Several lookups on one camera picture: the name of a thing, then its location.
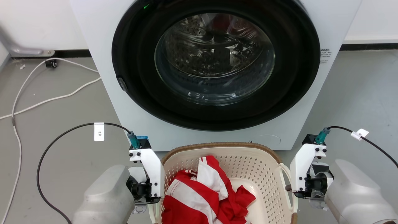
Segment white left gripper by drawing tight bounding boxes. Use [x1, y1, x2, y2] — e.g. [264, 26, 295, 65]
[126, 149, 165, 215]

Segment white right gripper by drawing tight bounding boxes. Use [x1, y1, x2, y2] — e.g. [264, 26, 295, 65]
[285, 143, 335, 209]

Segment beige perforated laundry basket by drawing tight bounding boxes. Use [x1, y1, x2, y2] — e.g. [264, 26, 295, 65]
[149, 142, 299, 224]

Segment red and white garment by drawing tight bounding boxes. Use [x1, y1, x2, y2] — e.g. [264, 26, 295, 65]
[161, 155, 257, 224]

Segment round white filter cover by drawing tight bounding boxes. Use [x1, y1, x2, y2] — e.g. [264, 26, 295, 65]
[257, 134, 282, 147]

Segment black round washer door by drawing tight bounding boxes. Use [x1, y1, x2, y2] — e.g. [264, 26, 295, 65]
[111, 0, 321, 131]

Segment black washer door latch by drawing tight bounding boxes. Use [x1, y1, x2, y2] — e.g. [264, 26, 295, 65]
[116, 76, 128, 92]

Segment white front-load washing machine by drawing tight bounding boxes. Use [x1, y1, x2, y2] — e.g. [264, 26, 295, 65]
[69, 0, 363, 152]

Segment printed sticker on washer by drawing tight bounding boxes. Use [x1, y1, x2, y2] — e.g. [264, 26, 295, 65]
[319, 48, 333, 64]

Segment white tag on left cable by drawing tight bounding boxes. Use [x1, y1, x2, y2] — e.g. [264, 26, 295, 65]
[94, 122, 105, 142]

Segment white tag on cable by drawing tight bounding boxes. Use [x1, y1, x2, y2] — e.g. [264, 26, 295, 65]
[350, 128, 369, 141]
[94, 122, 105, 142]

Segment white tag on right cable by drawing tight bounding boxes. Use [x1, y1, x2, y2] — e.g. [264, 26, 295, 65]
[350, 128, 369, 141]

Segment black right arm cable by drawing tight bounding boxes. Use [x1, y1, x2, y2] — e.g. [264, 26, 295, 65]
[326, 126, 398, 169]

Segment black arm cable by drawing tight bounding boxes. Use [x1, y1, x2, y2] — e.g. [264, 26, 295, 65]
[36, 122, 132, 224]
[326, 126, 398, 169]

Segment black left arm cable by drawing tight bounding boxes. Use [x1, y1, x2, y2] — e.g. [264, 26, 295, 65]
[36, 122, 132, 224]

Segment white floor cable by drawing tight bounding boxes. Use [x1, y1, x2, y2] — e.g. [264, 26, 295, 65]
[0, 77, 102, 121]
[0, 57, 99, 224]

